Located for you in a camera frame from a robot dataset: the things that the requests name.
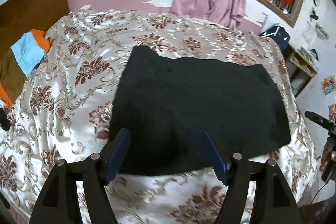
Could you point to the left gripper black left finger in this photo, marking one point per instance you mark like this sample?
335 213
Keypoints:
58 201

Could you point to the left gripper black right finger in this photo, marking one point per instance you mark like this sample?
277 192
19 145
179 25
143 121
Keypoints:
272 199

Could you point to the black coat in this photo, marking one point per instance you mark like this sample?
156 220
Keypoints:
165 103

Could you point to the person's right hand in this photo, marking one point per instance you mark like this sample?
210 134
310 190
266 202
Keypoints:
328 154

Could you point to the wooden shelf unit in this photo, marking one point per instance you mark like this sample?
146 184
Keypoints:
300 63

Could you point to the floral satin bedspread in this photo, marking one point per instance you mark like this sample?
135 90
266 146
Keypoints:
65 106

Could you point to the navy blue backpack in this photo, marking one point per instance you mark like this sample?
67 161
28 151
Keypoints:
278 34

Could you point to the orange blue brown cloth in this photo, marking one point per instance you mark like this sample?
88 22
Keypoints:
19 61

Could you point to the wooden headboard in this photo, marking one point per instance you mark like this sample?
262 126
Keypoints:
20 16

